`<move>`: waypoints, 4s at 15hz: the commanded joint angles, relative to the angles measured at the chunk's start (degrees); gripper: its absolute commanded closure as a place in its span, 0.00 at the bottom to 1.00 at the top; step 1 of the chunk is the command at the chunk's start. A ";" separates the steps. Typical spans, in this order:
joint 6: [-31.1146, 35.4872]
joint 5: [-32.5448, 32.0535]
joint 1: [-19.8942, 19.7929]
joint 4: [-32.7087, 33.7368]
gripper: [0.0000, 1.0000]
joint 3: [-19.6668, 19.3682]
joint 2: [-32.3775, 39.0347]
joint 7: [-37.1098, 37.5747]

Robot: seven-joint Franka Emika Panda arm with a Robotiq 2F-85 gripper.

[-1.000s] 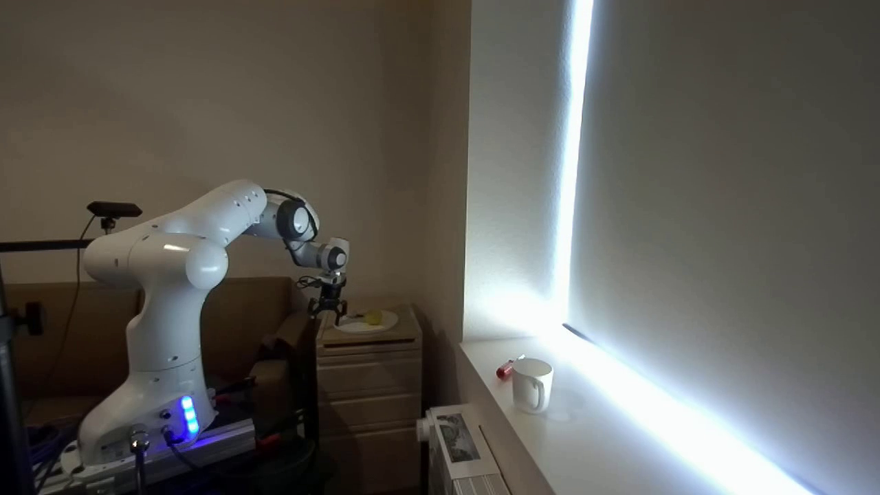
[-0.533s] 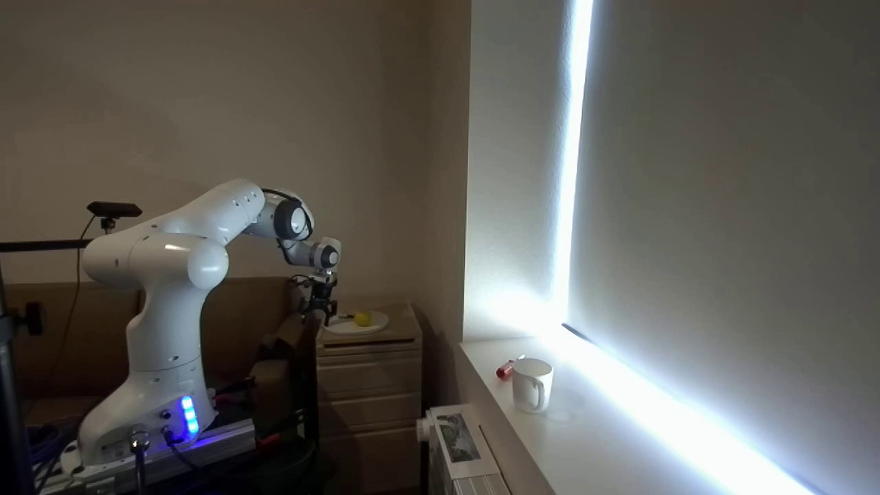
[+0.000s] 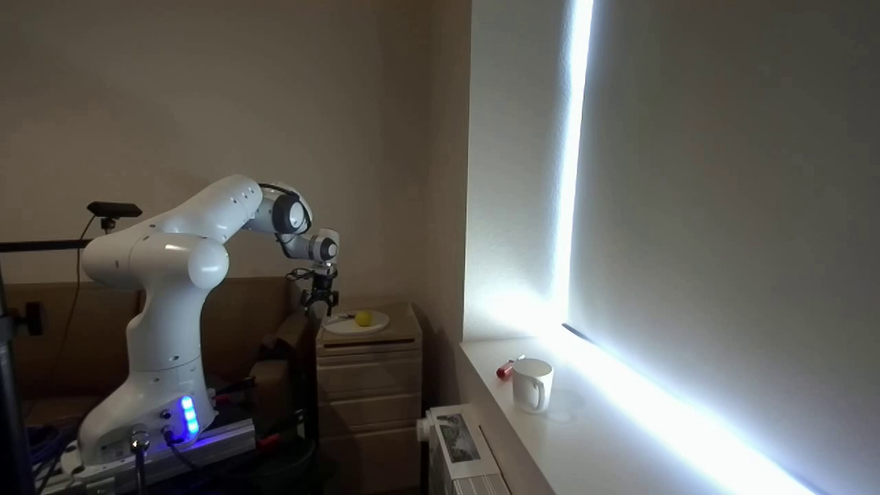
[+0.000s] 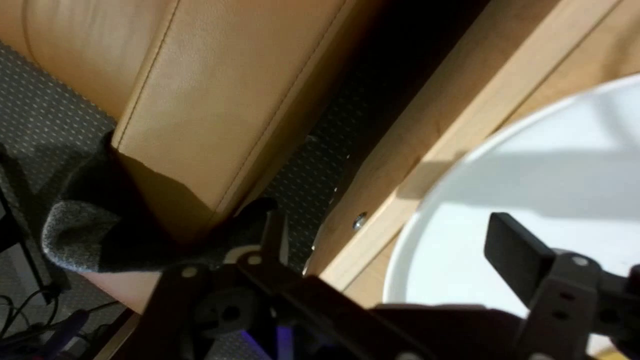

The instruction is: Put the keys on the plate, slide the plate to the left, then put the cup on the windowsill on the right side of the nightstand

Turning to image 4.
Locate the brown leather armchair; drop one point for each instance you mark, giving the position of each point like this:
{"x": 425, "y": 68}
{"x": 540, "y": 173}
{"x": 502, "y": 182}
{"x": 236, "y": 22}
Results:
{"x": 221, "y": 86}

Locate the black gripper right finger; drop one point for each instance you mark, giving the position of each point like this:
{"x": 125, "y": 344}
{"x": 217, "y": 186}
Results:
{"x": 573, "y": 307}

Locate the white round plate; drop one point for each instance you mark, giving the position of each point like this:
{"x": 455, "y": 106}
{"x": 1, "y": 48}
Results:
{"x": 547, "y": 186}

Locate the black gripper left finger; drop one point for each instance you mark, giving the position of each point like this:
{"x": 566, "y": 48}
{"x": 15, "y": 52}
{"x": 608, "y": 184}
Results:
{"x": 292, "y": 313}

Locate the light wooden nightstand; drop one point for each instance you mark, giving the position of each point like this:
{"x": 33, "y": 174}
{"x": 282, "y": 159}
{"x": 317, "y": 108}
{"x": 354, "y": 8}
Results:
{"x": 480, "y": 100}

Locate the grey and black sock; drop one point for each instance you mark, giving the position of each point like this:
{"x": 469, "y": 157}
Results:
{"x": 86, "y": 232}

